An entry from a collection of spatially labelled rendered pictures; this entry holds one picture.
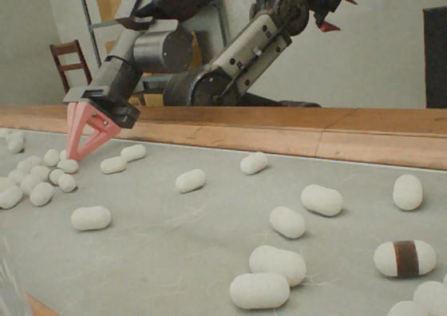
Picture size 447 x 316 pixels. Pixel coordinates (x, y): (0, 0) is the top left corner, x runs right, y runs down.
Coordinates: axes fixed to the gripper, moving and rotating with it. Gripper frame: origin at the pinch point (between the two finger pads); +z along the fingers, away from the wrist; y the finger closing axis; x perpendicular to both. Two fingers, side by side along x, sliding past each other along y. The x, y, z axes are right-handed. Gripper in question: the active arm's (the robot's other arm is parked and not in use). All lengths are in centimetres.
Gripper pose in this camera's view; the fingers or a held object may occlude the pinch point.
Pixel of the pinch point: (73, 156)
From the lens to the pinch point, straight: 63.6
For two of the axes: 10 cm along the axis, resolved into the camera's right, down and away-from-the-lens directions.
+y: 7.3, 0.7, -6.8
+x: 5.7, 5.0, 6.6
